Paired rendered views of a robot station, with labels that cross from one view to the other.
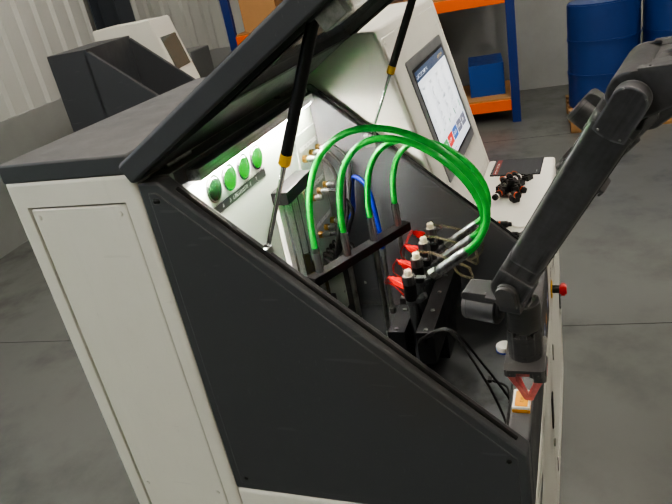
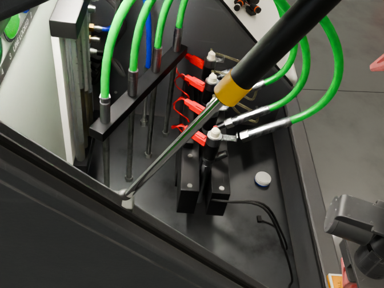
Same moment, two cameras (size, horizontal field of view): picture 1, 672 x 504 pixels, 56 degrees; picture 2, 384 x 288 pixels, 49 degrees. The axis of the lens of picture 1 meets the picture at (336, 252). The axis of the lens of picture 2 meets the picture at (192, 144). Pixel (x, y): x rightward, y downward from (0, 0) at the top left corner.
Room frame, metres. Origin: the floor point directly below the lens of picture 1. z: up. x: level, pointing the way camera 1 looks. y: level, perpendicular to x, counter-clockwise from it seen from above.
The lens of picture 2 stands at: (0.74, 0.18, 1.64)
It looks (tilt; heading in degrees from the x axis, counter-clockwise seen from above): 47 degrees down; 328
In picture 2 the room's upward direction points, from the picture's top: 11 degrees clockwise
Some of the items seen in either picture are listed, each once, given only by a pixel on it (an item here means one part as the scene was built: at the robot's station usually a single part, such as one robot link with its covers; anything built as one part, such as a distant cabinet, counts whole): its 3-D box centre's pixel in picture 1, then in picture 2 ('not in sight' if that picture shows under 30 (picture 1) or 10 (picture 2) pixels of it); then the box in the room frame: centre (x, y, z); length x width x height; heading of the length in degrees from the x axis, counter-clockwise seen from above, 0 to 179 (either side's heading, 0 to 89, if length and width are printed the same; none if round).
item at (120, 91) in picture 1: (162, 121); not in sight; (5.35, 1.20, 0.78); 1.30 x 0.85 x 1.55; 170
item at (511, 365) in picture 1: (525, 343); (376, 256); (0.88, -0.28, 1.08); 0.10 x 0.07 x 0.07; 157
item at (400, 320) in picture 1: (429, 318); (199, 152); (1.30, -0.19, 0.91); 0.34 x 0.10 x 0.15; 156
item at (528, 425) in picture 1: (531, 366); (300, 211); (1.09, -0.36, 0.87); 0.62 x 0.04 x 0.16; 156
